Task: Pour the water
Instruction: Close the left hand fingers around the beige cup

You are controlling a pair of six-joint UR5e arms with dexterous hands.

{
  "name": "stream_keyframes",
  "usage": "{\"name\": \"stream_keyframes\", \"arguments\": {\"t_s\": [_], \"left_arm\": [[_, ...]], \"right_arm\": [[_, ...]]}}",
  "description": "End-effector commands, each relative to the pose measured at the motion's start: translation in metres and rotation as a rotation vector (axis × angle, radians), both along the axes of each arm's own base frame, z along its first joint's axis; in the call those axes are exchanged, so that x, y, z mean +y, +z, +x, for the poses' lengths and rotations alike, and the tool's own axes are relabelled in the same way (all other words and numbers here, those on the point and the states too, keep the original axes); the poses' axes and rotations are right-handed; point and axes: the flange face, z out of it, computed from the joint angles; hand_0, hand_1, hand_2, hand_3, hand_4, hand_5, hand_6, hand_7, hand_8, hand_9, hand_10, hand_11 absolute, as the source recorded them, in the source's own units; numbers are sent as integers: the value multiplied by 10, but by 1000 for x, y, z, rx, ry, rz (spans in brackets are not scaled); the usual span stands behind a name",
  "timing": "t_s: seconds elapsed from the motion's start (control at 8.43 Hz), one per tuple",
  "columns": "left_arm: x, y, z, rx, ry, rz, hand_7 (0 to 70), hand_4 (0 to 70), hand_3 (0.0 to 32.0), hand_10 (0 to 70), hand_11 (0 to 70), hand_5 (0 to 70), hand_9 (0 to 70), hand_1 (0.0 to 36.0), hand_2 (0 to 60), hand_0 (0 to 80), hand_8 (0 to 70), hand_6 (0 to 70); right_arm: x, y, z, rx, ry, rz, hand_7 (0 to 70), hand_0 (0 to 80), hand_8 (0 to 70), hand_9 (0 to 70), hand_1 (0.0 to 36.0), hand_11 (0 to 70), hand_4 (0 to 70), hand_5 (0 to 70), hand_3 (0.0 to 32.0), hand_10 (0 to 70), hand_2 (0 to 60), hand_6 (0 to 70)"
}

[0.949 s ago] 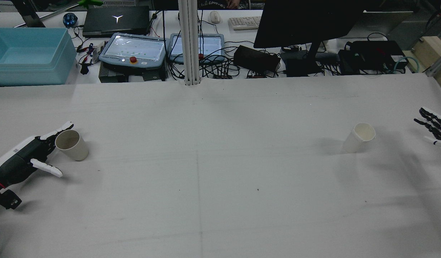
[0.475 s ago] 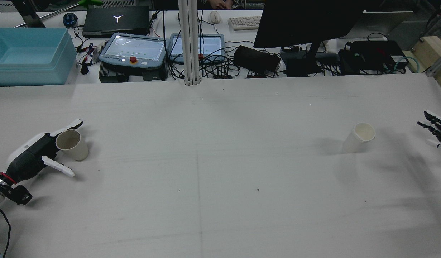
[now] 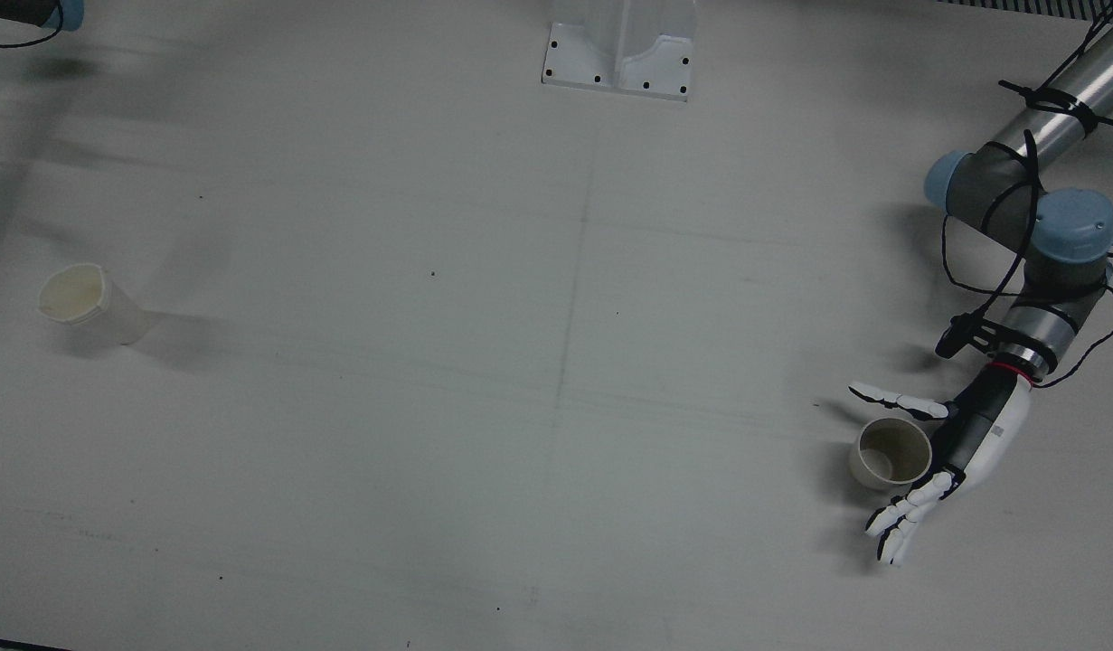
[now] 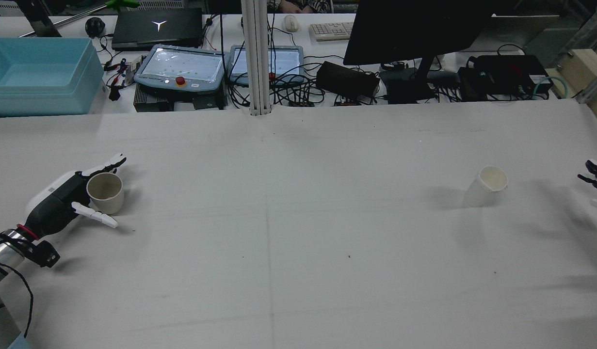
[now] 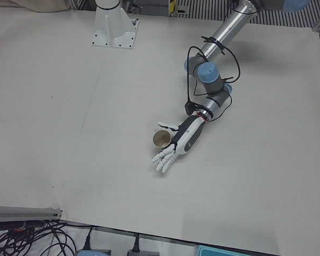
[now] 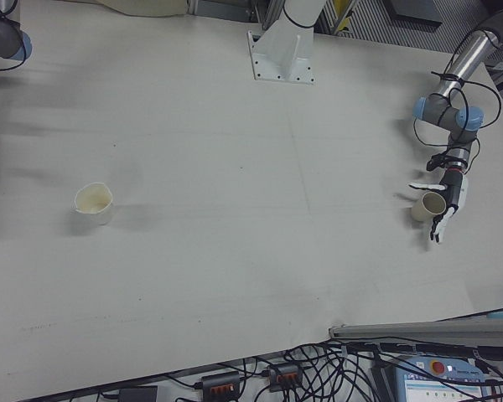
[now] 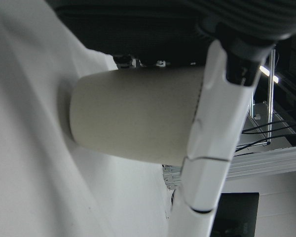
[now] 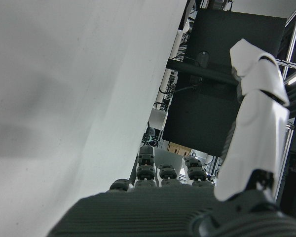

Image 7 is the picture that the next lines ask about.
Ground white grey left robot hand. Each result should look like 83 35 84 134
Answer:
167 0 296 237

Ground beige cup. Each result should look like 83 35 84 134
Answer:
69 69 205 166

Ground bright light tube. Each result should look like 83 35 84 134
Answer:
258 64 279 83

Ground black box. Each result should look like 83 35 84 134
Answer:
211 192 259 237

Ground aluminium frame post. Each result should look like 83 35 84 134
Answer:
162 145 296 190

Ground thin black cables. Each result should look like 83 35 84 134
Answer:
236 119 296 155

